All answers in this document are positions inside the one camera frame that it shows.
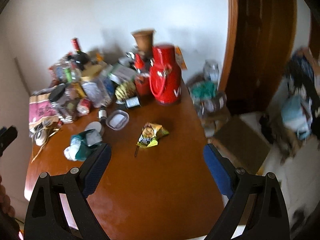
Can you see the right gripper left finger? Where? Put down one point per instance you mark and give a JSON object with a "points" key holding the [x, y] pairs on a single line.
{"points": [[45, 217]]}

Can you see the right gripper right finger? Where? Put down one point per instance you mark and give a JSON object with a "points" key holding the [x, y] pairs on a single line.
{"points": [[268, 218]]}

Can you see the teal plastic bag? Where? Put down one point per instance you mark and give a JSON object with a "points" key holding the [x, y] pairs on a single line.
{"points": [[82, 145]]}

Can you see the yellow snack wrapper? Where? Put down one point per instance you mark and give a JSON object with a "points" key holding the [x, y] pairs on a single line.
{"points": [[150, 135]]}

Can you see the pink paper gift bag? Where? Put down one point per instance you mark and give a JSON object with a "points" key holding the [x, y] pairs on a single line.
{"points": [[40, 109]]}

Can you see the black lid plastic jar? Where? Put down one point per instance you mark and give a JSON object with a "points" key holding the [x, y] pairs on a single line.
{"points": [[64, 100]]}

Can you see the red white can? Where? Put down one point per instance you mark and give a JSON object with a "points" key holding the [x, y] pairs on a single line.
{"points": [[84, 106]]}

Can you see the gold lid glass jar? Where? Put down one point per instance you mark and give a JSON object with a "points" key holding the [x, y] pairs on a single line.
{"points": [[96, 91]]}

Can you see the dark wine bottle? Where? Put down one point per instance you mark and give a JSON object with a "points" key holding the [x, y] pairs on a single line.
{"points": [[81, 58]]}

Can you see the clear plastic container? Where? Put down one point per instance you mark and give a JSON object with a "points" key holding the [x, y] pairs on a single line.
{"points": [[117, 120]]}

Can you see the wooden table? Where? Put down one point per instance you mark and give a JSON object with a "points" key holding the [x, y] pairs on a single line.
{"points": [[161, 192]]}

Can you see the pile of clothes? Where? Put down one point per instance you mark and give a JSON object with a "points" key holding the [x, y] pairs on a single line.
{"points": [[300, 112]]}

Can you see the brown ceramic vase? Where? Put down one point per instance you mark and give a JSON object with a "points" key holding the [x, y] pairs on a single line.
{"points": [[144, 40]]}

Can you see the red thermos jug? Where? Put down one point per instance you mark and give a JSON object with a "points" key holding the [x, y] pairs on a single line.
{"points": [[165, 75]]}

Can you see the brown wooden door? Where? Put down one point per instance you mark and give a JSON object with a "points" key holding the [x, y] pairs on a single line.
{"points": [[260, 39]]}

